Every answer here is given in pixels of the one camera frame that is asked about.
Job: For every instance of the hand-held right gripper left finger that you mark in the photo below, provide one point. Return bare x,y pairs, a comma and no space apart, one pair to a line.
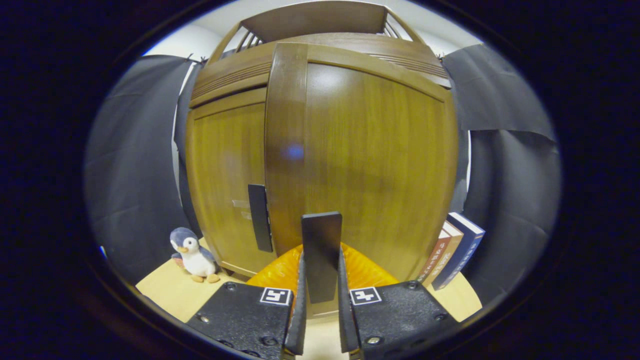
297,310

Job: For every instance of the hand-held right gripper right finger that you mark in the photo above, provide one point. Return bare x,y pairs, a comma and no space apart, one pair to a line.
347,310

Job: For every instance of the wooden double-door shoe cabinet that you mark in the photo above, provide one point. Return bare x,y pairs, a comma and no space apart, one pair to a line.
315,17

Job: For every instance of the brown book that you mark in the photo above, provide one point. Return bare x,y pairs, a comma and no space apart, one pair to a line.
447,255

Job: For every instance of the penguin plush toy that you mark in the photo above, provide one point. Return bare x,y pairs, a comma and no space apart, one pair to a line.
196,257

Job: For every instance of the red-brown book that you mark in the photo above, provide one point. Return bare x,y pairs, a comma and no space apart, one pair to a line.
436,257

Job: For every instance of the wooden shoe cabinet door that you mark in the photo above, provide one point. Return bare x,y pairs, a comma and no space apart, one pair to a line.
375,165
225,165

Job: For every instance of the navy blue book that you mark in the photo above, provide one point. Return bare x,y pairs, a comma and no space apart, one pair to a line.
462,250

